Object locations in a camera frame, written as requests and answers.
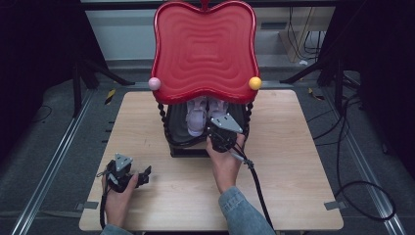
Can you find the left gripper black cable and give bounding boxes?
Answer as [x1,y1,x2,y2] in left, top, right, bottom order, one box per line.
[99,185,111,230]

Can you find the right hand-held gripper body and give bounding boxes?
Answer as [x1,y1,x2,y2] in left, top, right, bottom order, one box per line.
[206,113,245,154]

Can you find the person's left hand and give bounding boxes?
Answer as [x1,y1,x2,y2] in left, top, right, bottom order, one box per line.
[101,173,140,227]

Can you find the grey tape piece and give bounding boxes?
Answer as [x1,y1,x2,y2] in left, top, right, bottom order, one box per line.
[323,200,347,212]
[75,201,100,212]

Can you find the grey vent panel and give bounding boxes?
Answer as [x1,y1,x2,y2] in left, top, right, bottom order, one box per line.
[259,21,289,31]

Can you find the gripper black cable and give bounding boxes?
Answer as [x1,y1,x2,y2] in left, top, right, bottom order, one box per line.
[99,185,111,230]
[228,144,276,230]

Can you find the metal floor rail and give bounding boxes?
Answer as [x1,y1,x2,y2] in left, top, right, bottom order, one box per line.
[321,88,408,235]
[10,88,96,235]

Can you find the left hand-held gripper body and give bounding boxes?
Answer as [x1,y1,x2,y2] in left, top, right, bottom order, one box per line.
[104,153,138,194]

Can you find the yellow black floor tape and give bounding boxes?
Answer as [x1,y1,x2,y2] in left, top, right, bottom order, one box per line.
[307,86,326,102]
[104,88,117,106]

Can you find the thin black floor cable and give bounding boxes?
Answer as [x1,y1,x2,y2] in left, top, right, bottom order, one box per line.
[29,104,54,124]

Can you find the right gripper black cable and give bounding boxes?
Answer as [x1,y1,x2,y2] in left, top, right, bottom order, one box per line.
[228,144,276,230]

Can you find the black metal stand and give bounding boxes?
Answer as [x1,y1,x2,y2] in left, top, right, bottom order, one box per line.
[279,58,360,115]
[70,58,137,118]

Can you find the hanging black cables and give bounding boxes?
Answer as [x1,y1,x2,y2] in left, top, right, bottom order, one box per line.
[286,6,325,63]

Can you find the black floor cable loop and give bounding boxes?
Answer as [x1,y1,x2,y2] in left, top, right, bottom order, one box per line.
[305,93,397,223]

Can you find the red and black shoe rack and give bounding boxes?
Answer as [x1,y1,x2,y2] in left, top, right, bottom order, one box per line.
[148,0,263,159]

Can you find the person's right hand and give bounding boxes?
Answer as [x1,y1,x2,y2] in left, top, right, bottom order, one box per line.
[205,133,247,195]

